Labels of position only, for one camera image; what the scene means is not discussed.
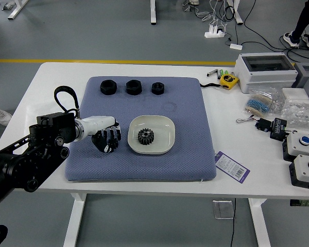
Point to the green batteries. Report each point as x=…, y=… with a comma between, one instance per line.
x=221, y=73

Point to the clear bubble wrap bag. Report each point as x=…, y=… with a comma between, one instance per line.
x=301, y=113

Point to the big black hex nut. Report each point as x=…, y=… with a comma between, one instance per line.
x=108, y=88
x=133, y=88

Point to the strip of blue resistors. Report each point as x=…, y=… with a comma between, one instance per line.
x=258, y=104

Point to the black power module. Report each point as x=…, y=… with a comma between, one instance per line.
x=278, y=128

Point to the blue yellow button box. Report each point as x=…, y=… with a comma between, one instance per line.
x=298, y=148

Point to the big black gear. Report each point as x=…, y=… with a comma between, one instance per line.
x=145, y=137

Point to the purple white product tag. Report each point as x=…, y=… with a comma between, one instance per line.
x=231, y=167

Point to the red button box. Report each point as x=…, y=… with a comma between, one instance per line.
x=304, y=172

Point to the white power strip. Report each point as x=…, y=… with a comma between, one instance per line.
x=213, y=33

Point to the white square dish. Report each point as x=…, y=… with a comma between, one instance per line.
x=164, y=128

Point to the clear plastic holder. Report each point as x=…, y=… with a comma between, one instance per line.
x=222, y=209

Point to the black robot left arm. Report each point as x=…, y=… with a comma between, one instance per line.
x=36, y=154

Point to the silver metal clip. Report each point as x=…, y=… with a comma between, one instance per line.
x=211, y=73

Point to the blue-grey cushion mat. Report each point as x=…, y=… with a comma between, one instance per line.
x=144, y=167

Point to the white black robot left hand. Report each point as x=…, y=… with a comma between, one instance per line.
x=98, y=122

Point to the white background table leg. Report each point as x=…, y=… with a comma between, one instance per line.
x=237, y=13
x=153, y=13
x=15, y=10

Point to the grey electrical enclosure box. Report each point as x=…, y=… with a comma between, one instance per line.
x=265, y=74

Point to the person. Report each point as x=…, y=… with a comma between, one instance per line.
x=0, y=115
x=302, y=18

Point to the black table control panel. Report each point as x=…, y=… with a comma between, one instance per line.
x=304, y=203

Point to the white power adapter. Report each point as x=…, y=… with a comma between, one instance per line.
x=236, y=46

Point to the clear plastic parts bag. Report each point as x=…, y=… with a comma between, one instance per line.
x=275, y=97

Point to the small black hex nut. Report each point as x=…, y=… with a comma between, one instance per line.
x=157, y=88

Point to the white foam block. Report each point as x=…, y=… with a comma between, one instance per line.
x=296, y=95

